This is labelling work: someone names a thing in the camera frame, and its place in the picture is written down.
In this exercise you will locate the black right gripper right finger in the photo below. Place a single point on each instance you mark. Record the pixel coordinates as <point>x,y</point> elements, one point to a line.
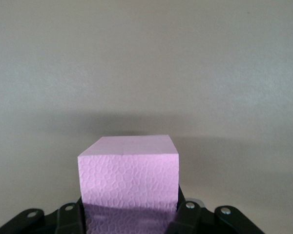
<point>188,219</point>

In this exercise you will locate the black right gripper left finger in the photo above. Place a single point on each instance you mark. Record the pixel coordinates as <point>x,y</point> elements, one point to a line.
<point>68,219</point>

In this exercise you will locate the large table cover sheet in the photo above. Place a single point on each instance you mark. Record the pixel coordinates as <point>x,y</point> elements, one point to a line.
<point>146,61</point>

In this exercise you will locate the pink foam block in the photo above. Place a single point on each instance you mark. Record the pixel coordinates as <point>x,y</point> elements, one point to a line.
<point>127,175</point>

